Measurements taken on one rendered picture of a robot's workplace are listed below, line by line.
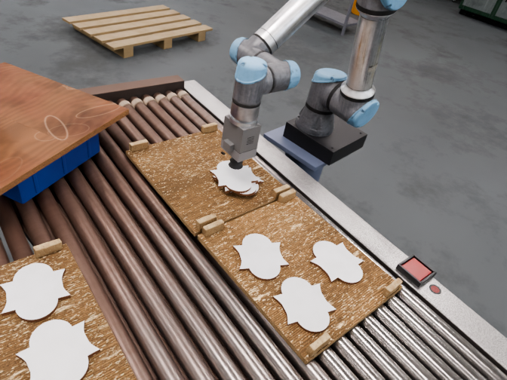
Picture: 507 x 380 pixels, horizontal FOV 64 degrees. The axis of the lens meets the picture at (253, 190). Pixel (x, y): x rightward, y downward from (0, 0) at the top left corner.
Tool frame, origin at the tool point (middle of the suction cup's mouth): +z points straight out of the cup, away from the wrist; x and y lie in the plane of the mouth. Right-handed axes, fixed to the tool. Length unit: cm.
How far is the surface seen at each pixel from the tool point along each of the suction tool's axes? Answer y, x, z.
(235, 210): 10.0, -6.6, 7.1
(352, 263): 41.8, 7.7, 6.3
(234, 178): 1.2, -0.8, 3.7
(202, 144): -21.9, 3.6, 7.1
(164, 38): -306, 150, 88
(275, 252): 28.3, -7.4, 6.2
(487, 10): -262, 822, 78
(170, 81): -64, 16, 6
